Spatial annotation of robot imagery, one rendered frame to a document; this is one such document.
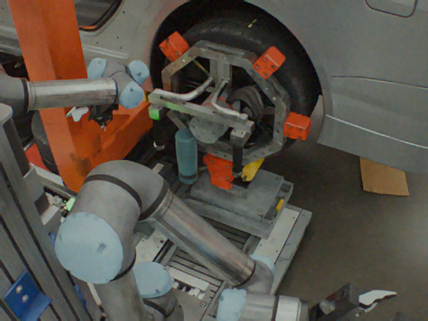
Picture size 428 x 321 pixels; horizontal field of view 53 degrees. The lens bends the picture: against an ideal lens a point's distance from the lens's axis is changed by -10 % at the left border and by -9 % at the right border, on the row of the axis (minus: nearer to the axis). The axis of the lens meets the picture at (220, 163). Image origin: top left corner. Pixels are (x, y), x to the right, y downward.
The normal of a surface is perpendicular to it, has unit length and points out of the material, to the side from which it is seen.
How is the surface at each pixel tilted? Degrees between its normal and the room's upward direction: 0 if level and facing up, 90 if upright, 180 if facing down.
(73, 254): 82
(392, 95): 90
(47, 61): 90
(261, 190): 0
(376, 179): 1
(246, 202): 0
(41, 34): 90
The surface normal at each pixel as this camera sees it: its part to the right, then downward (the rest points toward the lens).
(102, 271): -0.22, 0.59
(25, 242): 0.90, 0.30
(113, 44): -0.44, 0.63
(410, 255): 0.00, -0.71
